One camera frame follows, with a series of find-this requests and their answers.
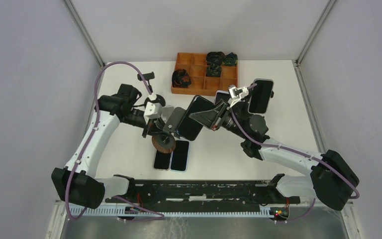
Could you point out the phone with clear case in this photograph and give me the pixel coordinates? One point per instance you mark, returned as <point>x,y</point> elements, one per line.
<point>162,161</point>

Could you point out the white folding phone stand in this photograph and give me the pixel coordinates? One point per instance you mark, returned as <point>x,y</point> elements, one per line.
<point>166,113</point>

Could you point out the phone with blue case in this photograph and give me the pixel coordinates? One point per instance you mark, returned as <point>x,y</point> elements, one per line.
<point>179,160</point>

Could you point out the brown round phone stand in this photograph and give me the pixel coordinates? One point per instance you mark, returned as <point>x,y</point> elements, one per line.
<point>167,143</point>

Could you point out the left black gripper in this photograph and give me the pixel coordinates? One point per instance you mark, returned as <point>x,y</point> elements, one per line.
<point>155,127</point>

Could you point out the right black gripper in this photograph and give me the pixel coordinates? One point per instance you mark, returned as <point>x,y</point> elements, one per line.
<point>213,117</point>

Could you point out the orange compartment tray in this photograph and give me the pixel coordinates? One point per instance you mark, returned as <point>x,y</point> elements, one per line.
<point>204,73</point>

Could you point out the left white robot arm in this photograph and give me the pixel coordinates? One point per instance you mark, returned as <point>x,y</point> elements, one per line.
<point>76,183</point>

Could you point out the phone with white case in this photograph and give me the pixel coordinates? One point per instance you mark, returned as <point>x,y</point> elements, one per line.
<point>221,96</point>

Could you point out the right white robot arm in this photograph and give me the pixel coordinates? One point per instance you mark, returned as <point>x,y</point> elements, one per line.
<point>324,176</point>

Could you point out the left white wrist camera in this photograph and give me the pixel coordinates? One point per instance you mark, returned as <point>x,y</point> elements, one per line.
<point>153,106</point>

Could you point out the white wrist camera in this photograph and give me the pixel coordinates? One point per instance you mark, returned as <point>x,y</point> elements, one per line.
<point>236,94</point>
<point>153,106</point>

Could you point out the black round phone stand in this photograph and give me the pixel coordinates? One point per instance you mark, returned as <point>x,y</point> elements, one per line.
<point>151,92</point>

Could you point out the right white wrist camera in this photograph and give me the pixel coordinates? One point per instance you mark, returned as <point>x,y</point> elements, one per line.
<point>236,94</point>

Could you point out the phone with pale case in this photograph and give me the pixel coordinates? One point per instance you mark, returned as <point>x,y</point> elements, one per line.
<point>262,92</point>

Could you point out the black phone stand right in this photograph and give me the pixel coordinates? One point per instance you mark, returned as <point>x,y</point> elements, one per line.
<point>242,106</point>

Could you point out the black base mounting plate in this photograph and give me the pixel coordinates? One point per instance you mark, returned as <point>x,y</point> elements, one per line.
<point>205,195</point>

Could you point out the blue toothed cable duct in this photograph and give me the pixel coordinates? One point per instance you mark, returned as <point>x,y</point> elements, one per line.
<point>124,211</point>

